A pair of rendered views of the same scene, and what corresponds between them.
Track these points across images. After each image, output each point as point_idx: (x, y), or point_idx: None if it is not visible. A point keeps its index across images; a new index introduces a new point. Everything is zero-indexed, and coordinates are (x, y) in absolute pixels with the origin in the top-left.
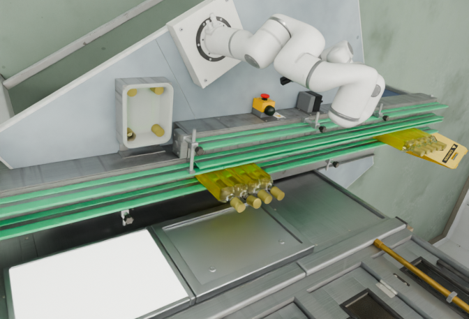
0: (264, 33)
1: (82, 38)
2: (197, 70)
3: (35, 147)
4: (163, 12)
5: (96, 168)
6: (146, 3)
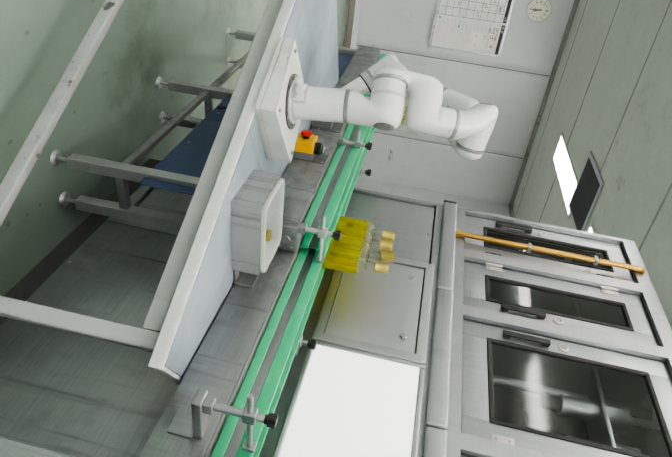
0: (393, 95)
1: (30, 148)
2: (287, 146)
3: (192, 335)
4: (65, 44)
5: (253, 315)
6: (89, 53)
